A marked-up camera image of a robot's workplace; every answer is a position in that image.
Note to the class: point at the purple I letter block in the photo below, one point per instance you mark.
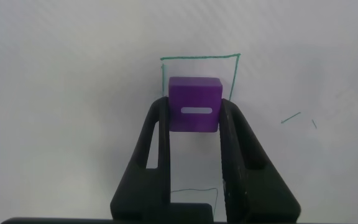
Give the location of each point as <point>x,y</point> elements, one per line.
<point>195,104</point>

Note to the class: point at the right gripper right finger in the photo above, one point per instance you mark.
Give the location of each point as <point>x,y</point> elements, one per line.
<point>253,180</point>

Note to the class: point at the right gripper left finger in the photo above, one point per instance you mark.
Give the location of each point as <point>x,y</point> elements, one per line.
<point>148,174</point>

